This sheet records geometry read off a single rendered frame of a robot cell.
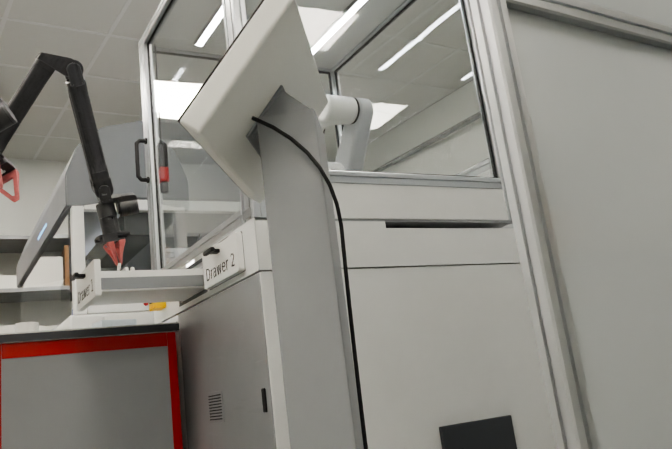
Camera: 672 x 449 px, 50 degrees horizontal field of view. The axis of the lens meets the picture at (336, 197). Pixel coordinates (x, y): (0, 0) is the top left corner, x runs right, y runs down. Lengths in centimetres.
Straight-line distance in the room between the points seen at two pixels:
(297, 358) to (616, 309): 57
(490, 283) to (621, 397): 128
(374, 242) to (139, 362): 88
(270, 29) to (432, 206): 108
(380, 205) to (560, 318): 122
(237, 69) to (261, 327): 81
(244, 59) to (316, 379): 59
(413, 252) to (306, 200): 82
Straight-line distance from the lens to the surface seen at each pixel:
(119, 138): 340
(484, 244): 236
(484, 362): 228
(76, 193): 328
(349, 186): 213
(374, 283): 209
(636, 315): 117
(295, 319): 138
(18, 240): 629
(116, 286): 225
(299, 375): 137
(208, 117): 131
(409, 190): 224
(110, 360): 246
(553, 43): 124
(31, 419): 241
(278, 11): 137
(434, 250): 223
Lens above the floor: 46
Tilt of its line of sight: 15 degrees up
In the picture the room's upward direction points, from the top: 7 degrees counter-clockwise
